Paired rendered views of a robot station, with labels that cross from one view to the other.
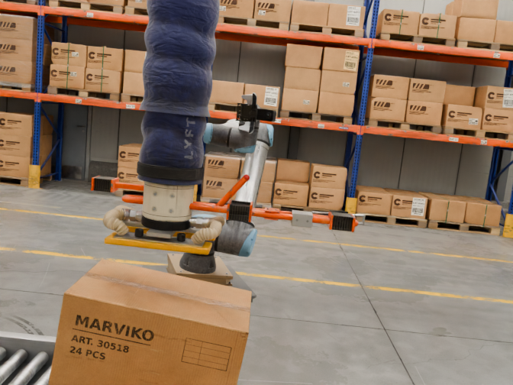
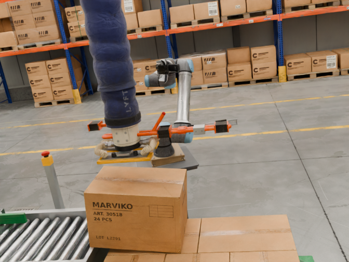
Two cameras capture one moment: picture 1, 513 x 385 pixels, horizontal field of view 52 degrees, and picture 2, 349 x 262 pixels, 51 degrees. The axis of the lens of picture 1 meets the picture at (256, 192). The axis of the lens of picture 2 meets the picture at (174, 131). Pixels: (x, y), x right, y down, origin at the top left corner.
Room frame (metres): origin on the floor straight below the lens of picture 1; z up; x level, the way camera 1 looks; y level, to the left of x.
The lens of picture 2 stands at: (-0.30, -0.39, 1.98)
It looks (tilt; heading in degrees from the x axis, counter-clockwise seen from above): 18 degrees down; 10
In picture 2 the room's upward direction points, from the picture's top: 8 degrees counter-clockwise
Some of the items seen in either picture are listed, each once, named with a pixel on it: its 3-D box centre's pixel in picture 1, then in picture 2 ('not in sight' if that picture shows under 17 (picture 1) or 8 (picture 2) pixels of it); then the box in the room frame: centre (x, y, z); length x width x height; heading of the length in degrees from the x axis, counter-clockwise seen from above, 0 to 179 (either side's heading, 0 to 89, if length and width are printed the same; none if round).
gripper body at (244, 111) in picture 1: (247, 112); (163, 68); (2.16, 0.07, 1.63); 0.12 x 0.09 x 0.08; 179
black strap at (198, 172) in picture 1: (170, 169); (122, 117); (1.80, 0.30, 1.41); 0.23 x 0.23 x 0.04
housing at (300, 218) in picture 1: (301, 218); (199, 129); (1.79, -0.16, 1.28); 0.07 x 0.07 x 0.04; 89
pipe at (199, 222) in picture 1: (166, 221); (128, 144); (1.80, 0.30, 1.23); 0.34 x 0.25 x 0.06; 89
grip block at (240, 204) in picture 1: (240, 210); (164, 131); (1.80, 0.05, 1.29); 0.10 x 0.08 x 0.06; 179
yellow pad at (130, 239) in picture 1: (159, 238); (124, 155); (1.70, 0.30, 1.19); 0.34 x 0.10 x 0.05; 89
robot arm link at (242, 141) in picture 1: (243, 138); (168, 80); (2.34, 0.08, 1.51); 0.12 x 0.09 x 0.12; 84
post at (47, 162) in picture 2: not in sight; (60, 209); (2.31, 1.18, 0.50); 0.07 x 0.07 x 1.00; 0
